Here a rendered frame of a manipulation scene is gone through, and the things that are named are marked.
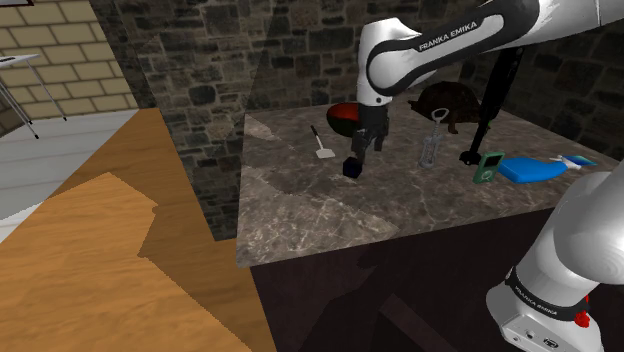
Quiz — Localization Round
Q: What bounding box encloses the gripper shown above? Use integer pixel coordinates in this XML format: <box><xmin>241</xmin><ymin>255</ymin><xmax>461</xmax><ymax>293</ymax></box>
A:
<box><xmin>350</xmin><ymin>103</ymin><xmax>390</xmax><ymax>165</ymax></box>

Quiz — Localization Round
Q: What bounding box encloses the dark blue cube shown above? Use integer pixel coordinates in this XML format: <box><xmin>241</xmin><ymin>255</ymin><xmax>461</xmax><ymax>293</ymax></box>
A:
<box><xmin>342</xmin><ymin>156</ymin><xmax>363</xmax><ymax>180</ymax></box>

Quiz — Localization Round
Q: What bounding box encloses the red and black bowl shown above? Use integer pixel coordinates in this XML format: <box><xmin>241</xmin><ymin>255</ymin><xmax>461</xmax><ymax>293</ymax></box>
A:
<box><xmin>325</xmin><ymin>101</ymin><xmax>362</xmax><ymax>139</ymax></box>

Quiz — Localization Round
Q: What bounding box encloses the silver corkscrew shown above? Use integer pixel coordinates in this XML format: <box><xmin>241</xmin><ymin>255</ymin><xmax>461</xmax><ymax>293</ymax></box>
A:
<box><xmin>418</xmin><ymin>107</ymin><xmax>451</xmax><ymax>171</ymax></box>

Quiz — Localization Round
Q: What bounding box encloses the brown turtle figure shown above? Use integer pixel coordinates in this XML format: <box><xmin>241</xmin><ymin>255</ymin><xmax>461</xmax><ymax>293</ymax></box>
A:
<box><xmin>407</xmin><ymin>80</ymin><xmax>495</xmax><ymax>136</ymax></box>

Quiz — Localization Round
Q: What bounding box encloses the green music player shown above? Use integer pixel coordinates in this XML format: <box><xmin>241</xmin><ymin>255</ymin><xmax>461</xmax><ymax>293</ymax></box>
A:
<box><xmin>471</xmin><ymin>150</ymin><xmax>507</xmax><ymax>185</ymax></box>

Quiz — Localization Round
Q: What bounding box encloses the blue flat cushion shape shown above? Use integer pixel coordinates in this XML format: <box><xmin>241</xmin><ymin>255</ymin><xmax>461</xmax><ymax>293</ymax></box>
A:
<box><xmin>497</xmin><ymin>156</ymin><xmax>570</xmax><ymax>185</ymax></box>

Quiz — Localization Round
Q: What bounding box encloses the teal and white flat object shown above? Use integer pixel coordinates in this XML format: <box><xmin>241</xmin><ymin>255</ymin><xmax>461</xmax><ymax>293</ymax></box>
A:
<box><xmin>549</xmin><ymin>154</ymin><xmax>599</xmax><ymax>171</ymax></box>

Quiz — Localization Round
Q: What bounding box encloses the white table with metal legs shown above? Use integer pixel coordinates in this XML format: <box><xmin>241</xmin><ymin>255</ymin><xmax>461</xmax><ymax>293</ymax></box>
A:
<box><xmin>0</xmin><ymin>52</ymin><xmax>69</xmax><ymax>141</ymax></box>

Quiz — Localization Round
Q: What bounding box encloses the white spatula with black handle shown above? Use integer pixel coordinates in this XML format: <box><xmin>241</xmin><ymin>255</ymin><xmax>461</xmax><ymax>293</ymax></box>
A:
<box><xmin>309</xmin><ymin>124</ymin><xmax>337</xmax><ymax>161</ymax></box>

